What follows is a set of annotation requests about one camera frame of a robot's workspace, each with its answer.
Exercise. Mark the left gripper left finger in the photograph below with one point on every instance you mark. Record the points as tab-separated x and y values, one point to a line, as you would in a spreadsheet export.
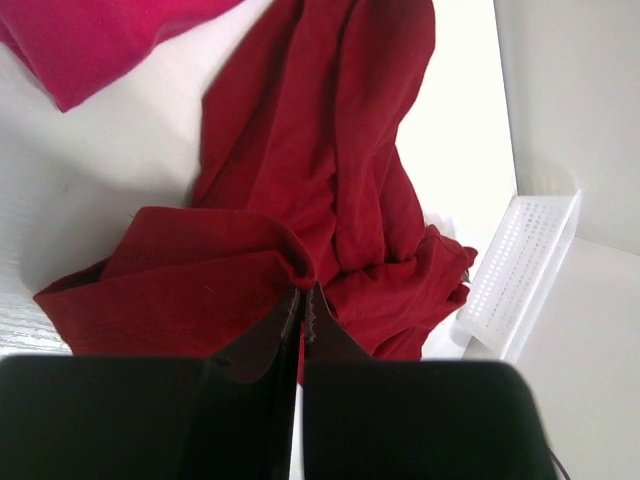
227	416

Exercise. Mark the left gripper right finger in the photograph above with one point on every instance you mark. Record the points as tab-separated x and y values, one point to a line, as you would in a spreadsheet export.
364	418

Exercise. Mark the dark red t shirt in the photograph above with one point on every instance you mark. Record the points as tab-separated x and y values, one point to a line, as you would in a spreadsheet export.
301	184

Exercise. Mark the magenta red t shirt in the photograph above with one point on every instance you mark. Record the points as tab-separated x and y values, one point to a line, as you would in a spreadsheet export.
76	48

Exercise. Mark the white plastic basket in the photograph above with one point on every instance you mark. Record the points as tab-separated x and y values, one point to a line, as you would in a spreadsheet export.
518	270

